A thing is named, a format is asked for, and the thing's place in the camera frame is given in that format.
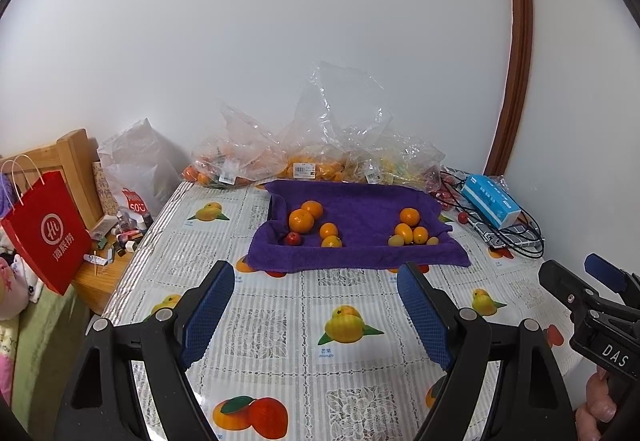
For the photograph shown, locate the patterned paper box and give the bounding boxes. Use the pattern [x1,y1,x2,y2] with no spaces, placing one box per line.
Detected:
[91,160,121,223]

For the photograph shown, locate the dark plaid cloth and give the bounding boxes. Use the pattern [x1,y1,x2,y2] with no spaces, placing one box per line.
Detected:
[467,213,544,255]

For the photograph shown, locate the person's right hand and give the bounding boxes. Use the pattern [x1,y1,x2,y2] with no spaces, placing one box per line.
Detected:
[574,370,619,441]

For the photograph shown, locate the clear bag of oranges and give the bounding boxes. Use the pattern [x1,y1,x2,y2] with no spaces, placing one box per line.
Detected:
[277,60,394,183]

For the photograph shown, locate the pink and white printed cloth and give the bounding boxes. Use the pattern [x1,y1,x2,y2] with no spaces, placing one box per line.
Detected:
[0,250,39,323]

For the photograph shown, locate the wooden nightstand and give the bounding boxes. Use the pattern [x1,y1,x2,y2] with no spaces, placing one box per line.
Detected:
[72,241,137,318]

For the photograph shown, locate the clear bag of tangerines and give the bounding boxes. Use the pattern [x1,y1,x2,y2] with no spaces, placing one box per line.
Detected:
[182,103,282,190]

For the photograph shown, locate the red and white packet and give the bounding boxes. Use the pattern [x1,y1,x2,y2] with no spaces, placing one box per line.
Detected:
[121,188,149,217]

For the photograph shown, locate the white plastic bag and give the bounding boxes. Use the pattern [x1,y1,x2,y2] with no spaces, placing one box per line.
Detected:
[97,117,182,218]

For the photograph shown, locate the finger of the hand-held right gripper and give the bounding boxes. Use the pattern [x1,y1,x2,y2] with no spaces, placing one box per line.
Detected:
[538,259,599,318]
[584,253,629,295]

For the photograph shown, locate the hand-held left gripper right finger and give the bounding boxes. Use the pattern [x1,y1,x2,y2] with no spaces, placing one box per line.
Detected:
[396,261,576,441]

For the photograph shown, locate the clear bag of yellow fruit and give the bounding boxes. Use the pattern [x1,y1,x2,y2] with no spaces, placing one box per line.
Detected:
[345,128,447,188]

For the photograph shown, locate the purple towel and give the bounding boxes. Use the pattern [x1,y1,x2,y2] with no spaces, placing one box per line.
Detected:
[244,178,472,273]

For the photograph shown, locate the brown wooden door frame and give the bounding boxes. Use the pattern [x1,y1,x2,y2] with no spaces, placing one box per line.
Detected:
[482,0,532,178]

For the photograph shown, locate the pile of small cosmetics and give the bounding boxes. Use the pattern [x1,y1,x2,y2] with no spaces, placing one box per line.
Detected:
[89,213,152,268]

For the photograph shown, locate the black wire basket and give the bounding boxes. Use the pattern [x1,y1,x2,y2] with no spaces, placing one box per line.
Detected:
[440,168,546,260]

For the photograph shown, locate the clear bag of red fruit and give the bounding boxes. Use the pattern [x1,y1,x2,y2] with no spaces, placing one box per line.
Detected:
[430,168,464,213]

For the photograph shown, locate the purple fluffy item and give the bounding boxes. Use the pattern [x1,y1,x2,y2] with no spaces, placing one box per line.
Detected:
[0,170,16,208]

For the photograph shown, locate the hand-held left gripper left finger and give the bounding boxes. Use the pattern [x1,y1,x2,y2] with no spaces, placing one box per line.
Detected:
[65,260,236,441]

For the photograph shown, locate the red paper bag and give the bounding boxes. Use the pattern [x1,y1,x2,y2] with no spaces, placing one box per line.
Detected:
[0,153,94,297]

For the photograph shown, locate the green bedsheet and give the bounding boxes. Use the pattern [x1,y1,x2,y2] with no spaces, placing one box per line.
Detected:
[10,285,92,428]

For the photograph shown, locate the blue tissue pack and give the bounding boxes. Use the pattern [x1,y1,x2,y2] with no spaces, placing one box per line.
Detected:
[459,173,522,228]

